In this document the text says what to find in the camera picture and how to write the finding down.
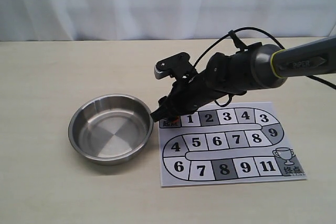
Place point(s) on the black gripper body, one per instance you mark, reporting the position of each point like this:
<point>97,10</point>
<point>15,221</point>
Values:
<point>186,98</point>

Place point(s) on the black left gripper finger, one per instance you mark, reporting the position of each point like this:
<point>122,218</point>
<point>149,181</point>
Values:
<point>159,114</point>

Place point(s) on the red cylinder game piece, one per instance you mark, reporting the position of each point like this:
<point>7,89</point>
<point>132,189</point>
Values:
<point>175,120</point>

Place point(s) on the stainless steel round bowl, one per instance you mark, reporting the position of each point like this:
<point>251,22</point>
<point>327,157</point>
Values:
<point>111,129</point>

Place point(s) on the printed paper game board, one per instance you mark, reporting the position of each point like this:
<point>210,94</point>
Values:
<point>241,143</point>

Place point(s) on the white backdrop curtain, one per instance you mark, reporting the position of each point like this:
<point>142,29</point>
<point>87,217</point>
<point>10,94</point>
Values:
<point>50,20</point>

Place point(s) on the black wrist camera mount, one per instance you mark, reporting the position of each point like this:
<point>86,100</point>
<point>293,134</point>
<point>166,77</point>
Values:
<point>177,66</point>

